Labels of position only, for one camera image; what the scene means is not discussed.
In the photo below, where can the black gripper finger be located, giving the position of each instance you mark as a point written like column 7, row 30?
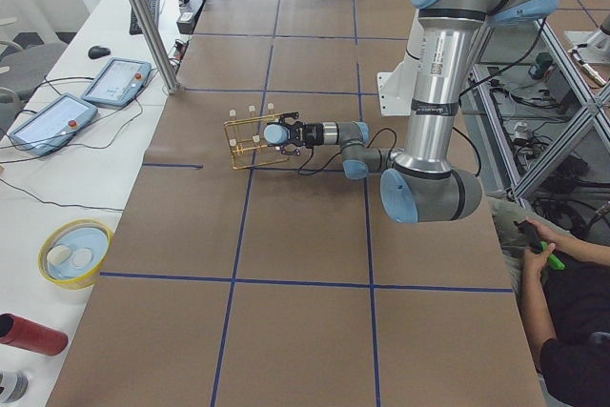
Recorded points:
column 289, row 149
column 288, row 119

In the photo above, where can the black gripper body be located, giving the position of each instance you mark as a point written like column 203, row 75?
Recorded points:
column 312, row 134

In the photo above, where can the light blue cup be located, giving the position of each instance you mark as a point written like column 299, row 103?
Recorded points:
column 276, row 134

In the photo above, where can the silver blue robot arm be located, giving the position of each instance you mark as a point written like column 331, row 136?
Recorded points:
column 418, row 183

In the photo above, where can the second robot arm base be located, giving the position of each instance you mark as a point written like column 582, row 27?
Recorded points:
column 591, row 47

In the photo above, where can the far teach pendant tablet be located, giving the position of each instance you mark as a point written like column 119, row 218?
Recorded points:
column 118, row 83

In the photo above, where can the teach pendant tablet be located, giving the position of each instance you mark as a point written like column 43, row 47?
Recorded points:
column 118, row 83
column 54, row 126

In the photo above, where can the black computer mouse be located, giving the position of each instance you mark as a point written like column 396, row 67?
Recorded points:
column 96, row 52

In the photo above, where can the yellow bowl with blue lid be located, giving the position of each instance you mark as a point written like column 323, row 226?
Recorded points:
column 73, row 254

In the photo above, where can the near teach pendant tablet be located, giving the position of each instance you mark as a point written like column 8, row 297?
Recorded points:
column 54, row 126

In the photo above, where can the seated person in black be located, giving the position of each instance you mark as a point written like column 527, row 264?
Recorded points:
column 562, row 288

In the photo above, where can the red cylinder bottle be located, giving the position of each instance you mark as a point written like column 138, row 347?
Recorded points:
column 25, row 334

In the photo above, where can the gold wire cup holder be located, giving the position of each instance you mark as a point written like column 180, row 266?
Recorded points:
column 247, row 144

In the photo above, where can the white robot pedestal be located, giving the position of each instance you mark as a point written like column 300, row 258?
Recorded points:
column 396, row 88

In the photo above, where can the aluminium frame post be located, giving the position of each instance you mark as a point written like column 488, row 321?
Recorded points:
column 155, row 45

